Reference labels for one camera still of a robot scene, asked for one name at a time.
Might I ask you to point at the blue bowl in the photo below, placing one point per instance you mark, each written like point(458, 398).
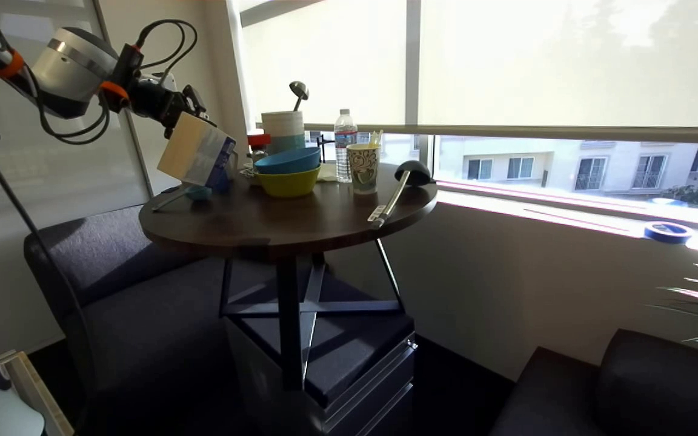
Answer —
point(288, 161)

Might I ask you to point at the blue tape roll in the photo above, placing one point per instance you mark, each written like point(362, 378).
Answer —
point(666, 233)

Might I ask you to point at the square wooden box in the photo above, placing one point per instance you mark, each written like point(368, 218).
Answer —
point(193, 148)

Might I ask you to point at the silver flat metal tool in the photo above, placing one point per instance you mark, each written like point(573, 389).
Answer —
point(389, 202)

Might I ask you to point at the yellow-green bowl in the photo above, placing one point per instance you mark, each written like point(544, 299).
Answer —
point(288, 184)

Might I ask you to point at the metal ladle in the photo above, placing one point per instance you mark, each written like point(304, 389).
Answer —
point(298, 87)

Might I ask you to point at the dark leather armchair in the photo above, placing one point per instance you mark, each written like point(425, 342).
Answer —
point(648, 389)

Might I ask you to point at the dark grey fabric sofa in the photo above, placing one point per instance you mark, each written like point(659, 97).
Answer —
point(121, 322)

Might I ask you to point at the round wooden table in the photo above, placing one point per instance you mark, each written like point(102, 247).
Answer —
point(308, 218)

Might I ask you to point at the white and teal utensil crock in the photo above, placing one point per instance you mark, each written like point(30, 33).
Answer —
point(286, 125)

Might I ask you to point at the clear plastic water bottle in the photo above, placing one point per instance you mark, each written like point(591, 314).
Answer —
point(344, 142)

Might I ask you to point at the black round object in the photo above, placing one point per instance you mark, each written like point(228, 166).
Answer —
point(412, 170)

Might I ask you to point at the white roller window blind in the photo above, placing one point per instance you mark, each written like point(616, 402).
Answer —
point(325, 57)
point(576, 57)

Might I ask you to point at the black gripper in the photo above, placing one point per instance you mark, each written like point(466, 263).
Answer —
point(156, 99)

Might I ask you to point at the light wooden frame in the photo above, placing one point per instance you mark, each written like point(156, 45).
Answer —
point(36, 395)

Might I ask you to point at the pale yellow small container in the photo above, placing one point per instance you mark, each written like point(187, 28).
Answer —
point(376, 138)

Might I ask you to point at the glass jar with contents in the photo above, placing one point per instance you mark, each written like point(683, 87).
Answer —
point(362, 170)

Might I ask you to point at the red container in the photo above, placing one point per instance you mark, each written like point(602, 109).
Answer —
point(258, 142)

